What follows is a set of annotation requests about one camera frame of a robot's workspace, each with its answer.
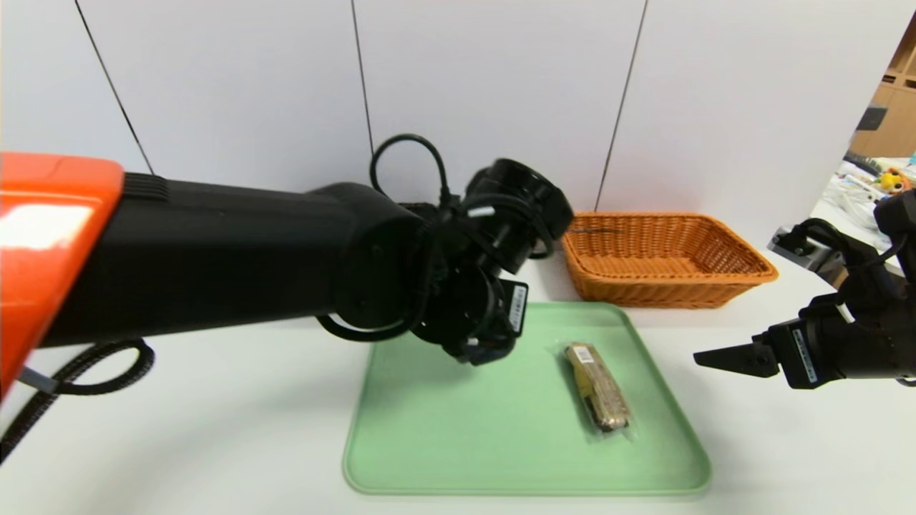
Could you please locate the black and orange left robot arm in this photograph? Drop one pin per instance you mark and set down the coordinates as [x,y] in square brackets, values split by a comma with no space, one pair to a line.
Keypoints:
[215,257]

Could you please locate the white background table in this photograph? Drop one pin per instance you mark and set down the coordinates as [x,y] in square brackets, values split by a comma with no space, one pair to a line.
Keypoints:
[848,214]

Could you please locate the thin black zip tie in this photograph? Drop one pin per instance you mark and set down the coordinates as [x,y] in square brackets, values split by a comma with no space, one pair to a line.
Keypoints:
[597,230]

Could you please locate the wooden shelf unit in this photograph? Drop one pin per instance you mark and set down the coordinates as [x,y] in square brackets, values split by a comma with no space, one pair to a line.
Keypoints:
[891,107]

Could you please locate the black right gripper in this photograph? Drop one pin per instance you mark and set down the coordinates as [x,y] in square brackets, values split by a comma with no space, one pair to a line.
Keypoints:
[799,354]

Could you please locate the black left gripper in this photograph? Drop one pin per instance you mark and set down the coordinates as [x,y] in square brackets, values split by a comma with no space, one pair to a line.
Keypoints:
[512,304]

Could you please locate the clear-wrapped brown snack bar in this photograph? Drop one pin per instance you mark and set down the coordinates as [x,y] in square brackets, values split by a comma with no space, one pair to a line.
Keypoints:
[597,386]

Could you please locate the orange wicker basket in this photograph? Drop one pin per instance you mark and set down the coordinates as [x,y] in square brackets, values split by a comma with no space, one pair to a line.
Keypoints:
[644,290]

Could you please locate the light green plastic tray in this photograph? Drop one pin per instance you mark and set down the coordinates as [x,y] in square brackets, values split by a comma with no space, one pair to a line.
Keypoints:
[501,443]

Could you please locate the yellow plush toy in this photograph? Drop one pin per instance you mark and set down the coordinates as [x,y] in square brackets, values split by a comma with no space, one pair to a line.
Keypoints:
[896,179]

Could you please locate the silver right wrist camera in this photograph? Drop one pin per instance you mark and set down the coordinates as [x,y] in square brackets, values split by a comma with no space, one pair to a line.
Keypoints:
[794,247]

